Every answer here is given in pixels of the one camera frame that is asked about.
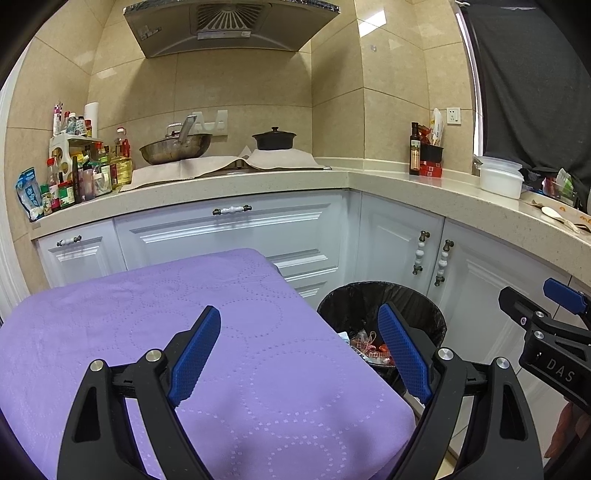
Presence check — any narrow white cabinet door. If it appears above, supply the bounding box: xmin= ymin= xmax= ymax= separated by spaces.
xmin=36 ymin=219 xmax=125 ymax=289

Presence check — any cluster of condiment jars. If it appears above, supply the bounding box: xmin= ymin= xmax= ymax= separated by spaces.
xmin=39 ymin=100 xmax=134 ymax=215

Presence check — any black pot with lid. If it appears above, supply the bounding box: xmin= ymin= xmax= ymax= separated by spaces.
xmin=252 ymin=127 xmax=297 ymax=151

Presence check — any white plastic tub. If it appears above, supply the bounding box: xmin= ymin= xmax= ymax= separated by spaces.
xmin=479 ymin=167 xmax=525 ymax=199

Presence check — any translucent plastic container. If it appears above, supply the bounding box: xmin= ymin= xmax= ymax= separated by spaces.
xmin=475 ymin=156 xmax=523 ymax=172

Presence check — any steel range hood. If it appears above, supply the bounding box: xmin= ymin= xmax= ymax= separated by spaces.
xmin=123 ymin=0 xmax=342 ymax=58

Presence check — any person's right hand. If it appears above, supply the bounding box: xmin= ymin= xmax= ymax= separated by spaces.
xmin=546 ymin=403 xmax=585 ymax=463

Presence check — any green packet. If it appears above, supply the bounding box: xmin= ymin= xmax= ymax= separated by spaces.
xmin=554 ymin=167 xmax=577 ymax=199

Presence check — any red white checked ribbon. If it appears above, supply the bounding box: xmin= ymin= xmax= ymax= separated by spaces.
xmin=350 ymin=329 xmax=385 ymax=352

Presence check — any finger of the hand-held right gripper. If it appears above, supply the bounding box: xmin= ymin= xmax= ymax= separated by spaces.
xmin=543 ymin=278 xmax=591 ymax=320
xmin=499 ymin=285 xmax=591 ymax=345

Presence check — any white stove cover paper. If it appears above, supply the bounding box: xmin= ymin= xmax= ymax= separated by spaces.
xmin=240 ymin=148 xmax=320 ymax=169

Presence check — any wide white cabinet door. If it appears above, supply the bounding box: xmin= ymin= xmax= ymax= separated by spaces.
xmin=115 ymin=191 xmax=352 ymax=296

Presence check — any speckled stone countertop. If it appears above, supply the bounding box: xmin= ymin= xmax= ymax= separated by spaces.
xmin=31 ymin=168 xmax=591 ymax=273

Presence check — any yellow cooking oil bottle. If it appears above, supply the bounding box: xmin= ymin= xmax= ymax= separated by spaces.
xmin=111 ymin=128 xmax=134 ymax=188

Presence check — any white spoon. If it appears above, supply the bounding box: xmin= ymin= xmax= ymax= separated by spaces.
xmin=540 ymin=206 xmax=581 ymax=232

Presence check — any cream spice rack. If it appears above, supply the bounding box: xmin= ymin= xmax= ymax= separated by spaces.
xmin=49 ymin=134 xmax=105 ymax=204

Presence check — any white yellow paper bag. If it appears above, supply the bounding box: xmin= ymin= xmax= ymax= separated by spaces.
xmin=430 ymin=108 xmax=445 ymax=146

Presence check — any white wall holder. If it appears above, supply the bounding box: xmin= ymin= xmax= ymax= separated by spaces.
xmin=193 ymin=110 xmax=229 ymax=134

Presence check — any purple tablecloth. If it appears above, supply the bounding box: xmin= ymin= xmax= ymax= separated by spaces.
xmin=0 ymin=248 xmax=416 ymax=480

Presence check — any steel wok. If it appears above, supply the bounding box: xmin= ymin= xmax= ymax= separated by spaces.
xmin=139 ymin=115 xmax=213 ymax=165

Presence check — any dark olive oil bottle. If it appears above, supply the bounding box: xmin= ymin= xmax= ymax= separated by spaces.
xmin=409 ymin=122 xmax=422 ymax=176

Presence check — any blue white bag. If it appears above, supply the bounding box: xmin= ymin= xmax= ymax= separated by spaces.
xmin=15 ymin=167 xmax=45 ymax=222

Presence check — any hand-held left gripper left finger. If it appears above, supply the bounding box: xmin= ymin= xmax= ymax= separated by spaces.
xmin=56 ymin=305 xmax=221 ymax=480

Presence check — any dark cloth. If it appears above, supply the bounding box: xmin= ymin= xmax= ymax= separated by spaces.
xmin=462 ymin=0 xmax=591 ymax=183

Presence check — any black-lined trash bin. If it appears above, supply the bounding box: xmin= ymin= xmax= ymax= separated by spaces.
xmin=317 ymin=281 xmax=448 ymax=407

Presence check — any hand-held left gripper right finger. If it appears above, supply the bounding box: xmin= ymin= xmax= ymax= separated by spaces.
xmin=378 ymin=302 xmax=544 ymax=480

